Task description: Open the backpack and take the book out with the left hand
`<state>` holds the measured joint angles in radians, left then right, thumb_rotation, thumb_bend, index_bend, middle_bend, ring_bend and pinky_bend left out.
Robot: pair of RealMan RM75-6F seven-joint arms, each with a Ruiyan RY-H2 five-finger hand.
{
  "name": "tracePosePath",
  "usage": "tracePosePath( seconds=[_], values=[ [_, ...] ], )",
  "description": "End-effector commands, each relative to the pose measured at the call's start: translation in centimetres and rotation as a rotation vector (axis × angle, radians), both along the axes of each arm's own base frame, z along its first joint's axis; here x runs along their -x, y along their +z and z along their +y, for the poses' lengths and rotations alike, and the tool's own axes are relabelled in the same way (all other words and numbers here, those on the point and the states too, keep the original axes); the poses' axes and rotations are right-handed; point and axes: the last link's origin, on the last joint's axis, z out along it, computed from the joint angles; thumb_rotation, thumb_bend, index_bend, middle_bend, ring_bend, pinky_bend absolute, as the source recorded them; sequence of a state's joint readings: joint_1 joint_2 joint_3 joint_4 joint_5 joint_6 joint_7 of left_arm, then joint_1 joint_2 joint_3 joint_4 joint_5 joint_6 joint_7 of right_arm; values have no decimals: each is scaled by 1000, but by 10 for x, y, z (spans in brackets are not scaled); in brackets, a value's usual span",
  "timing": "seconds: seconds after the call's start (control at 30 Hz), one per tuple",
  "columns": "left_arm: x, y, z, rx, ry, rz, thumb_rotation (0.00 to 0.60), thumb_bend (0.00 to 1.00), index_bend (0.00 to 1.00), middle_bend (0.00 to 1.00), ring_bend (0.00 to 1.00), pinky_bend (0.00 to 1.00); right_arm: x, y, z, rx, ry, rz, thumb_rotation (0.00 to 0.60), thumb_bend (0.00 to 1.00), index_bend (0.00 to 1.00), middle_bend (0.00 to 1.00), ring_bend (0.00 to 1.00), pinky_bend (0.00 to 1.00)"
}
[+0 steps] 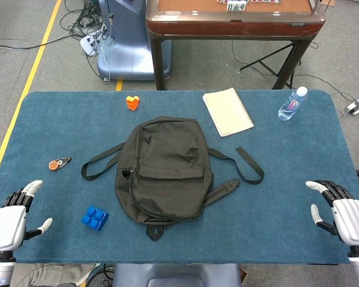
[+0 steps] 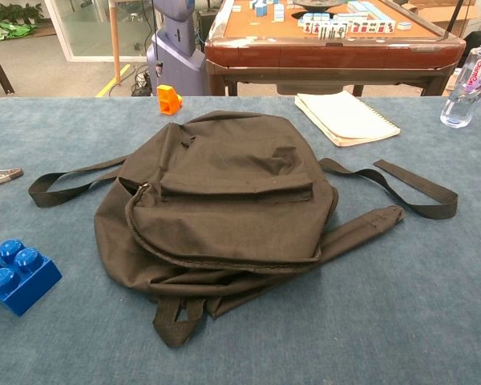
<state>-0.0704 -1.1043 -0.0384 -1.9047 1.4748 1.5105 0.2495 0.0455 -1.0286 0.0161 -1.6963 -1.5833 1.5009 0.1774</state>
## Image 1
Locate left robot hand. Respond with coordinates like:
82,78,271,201
0,179,54,254

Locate blue felt table cloth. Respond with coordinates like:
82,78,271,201
0,90,359,265

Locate blue-grey machine base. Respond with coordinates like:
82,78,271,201
96,0,173,81

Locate clear plastic water bottle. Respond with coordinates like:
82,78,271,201
277,86,309,122

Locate blue building block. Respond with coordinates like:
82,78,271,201
81,205,110,231

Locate beige spiral notebook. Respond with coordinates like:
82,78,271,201
202,87,255,138

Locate orange correction tape dispenser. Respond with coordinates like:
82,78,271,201
48,156,72,172

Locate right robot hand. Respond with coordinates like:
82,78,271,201
305,179,359,246

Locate orange plastic block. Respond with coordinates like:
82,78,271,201
125,95,141,111

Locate black backpack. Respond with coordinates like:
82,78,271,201
81,116,265,242

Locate green mahjong tiles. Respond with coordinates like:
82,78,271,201
226,0,248,12

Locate grey robot torso base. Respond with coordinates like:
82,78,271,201
112,263,242,287

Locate black cable bundle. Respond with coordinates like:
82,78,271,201
59,0,111,41

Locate brown mahjong table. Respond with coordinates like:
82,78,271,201
145,0,327,90

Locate grey fabric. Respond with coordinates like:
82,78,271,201
10,262,96,287

